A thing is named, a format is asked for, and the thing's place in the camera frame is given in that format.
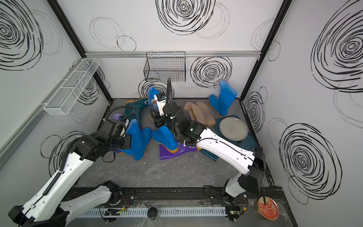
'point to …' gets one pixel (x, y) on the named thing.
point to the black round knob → (152, 213)
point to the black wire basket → (163, 65)
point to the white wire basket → (62, 101)
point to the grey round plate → (233, 128)
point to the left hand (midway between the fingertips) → (129, 138)
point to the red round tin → (270, 211)
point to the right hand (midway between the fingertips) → (154, 110)
